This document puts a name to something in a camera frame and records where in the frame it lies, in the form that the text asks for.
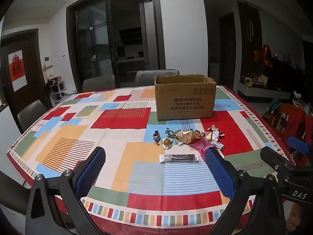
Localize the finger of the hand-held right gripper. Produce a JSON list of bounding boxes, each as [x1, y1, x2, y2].
[[260, 146, 313, 206], [287, 136, 313, 153]]

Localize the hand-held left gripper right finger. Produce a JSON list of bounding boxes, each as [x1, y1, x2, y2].
[[204, 147, 285, 235]]

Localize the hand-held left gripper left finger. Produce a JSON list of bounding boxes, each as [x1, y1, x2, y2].
[[25, 146, 106, 235]]

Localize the brown cardboard box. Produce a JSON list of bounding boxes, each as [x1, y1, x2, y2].
[[154, 75, 218, 121]]

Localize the red wooden chair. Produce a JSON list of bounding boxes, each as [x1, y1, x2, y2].
[[262, 103, 313, 167]]

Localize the pink snack packet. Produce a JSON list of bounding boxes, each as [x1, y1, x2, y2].
[[189, 139, 216, 157]]

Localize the colourful patchwork tablecloth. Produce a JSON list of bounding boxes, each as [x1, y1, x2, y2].
[[6, 85, 295, 235]]

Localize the white red snack packet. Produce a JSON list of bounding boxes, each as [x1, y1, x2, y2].
[[207, 125, 224, 141]]

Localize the long dark snack bar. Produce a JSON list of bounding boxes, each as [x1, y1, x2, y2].
[[159, 154, 199, 163]]

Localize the white figurine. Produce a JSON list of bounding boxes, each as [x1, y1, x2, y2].
[[292, 90, 304, 108]]

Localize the green cloth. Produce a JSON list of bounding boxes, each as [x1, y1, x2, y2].
[[269, 96, 282, 113]]

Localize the gold snack packet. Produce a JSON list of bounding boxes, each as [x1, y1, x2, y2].
[[174, 129, 200, 145]]

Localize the white low sideboard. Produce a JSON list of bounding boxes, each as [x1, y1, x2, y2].
[[238, 81, 292, 101]]

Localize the grey dining chair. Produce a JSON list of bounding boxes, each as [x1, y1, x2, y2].
[[82, 75, 116, 93], [0, 170, 32, 208], [135, 69, 180, 87], [17, 99, 49, 134]]

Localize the shoe rack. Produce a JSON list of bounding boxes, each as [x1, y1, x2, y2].
[[45, 77, 66, 104]]

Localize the red foil balloons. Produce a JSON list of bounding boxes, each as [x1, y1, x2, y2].
[[253, 44, 273, 68]]

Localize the brown entrance door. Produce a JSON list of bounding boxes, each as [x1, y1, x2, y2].
[[0, 28, 46, 133]]

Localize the dark interior door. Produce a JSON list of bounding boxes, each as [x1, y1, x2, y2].
[[218, 12, 237, 91]]

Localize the tall dark cabinet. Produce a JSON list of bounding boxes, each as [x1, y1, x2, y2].
[[237, 1, 263, 84]]

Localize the red white door poster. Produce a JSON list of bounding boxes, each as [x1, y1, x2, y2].
[[8, 50, 27, 92]]

